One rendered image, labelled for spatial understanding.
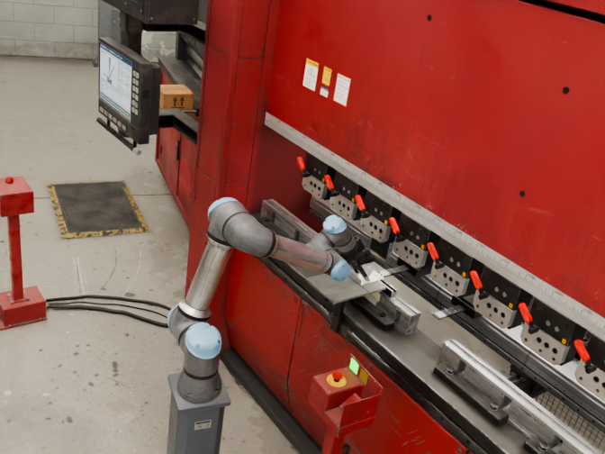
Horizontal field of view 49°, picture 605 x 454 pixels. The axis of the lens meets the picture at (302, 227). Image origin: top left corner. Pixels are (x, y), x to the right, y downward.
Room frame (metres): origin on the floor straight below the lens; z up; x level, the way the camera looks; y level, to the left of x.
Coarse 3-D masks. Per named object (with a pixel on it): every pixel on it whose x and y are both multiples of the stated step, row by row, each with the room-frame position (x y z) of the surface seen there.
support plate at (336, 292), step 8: (352, 272) 2.33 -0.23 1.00; (312, 280) 2.22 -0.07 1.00; (320, 280) 2.23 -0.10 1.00; (328, 280) 2.24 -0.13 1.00; (344, 280) 2.26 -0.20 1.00; (352, 280) 2.27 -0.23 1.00; (320, 288) 2.17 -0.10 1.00; (328, 288) 2.18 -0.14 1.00; (336, 288) 2.19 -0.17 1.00; (344, 288) 2.20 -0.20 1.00; (352, 288) 2.21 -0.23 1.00; (360, 288) 2.22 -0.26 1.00; (368, 288) 2.23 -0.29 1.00; (376, 288) 2.24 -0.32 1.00; (384, 288) 2.25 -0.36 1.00; (328, 296) 2.12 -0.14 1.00; (336, 296) 2.13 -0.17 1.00; (344, 296) 2.14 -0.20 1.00; (352, 296) 2.15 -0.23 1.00
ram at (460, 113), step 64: (320, 0) 2.75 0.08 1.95; (384, 0) 2.47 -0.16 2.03; (448, 0) 2.25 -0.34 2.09; (512, 0) 2.06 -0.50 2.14; (320, 64) 2.71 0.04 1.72; (384, 64) 2.42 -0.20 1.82; (448, 64) 2.20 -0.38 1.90; (512, 64) 2.01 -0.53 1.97; (576, 64) 1.86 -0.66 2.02; (320, 128) 2.65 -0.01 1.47; (384, 128) 2.37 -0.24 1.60; (448, 128) 2.15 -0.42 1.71; (512, 128) 1.96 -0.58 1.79; (576, 128) 1.81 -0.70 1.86; (448, 192) 2.09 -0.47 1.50; (512, 192) 1.91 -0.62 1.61; (576, 192) 1.76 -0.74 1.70; (512, 256) 1.86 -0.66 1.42; (576, 256) 1.71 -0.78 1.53; (576, 320) 1.66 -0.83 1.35
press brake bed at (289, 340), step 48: (240, 288) 2.80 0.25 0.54; (288, 288) 2.51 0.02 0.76; (240, 336) 2.78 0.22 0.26; (288, 336) 2.47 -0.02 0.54; (336, 336) 2.24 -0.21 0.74; (288, 384) 2.43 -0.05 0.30; (384, 384) 2.00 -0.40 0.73; (288, 432) 2.39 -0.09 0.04; (384, 432) 1.96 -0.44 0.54; (432, 432) 1.80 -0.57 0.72
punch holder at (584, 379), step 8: (592, 336) 1.61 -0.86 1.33; (592, 344) 1.60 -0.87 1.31; (600, 344) 1.59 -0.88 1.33; (592, 352) 1.60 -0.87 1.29; (600, 352) 1.58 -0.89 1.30; (592, 360) 1.59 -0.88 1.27; (600, 360) 1.58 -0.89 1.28; (576, 368) 1.62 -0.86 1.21; (584, 368) 1.60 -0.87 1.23; (600, 368) 1.57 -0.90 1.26; (576, 376) 1.61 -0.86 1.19; (584, 376) 1.59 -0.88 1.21; (592, 376) 1.58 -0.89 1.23; (600, 376) 1.56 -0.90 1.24; (584, 384) 1.58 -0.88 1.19; (592, 384) 1.57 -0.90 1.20; (600, 384) 1.55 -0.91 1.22; (592, 392) 1.56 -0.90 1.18; (600, 392) 1.55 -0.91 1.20
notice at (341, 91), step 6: (342, 78) 2.59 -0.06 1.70; (348, 78) 2.56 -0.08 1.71; (336, 84) 2.61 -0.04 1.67; (342, 84) 2.58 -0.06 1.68; (348, 84) 2.55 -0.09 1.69; (336, 90) 2.61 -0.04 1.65; (342, 90) 2.58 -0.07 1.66; (348, 90) 2.55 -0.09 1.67; (336, 96) 2.60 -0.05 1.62; (342, 96) 2.57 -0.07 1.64; (342, 102) 2.57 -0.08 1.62
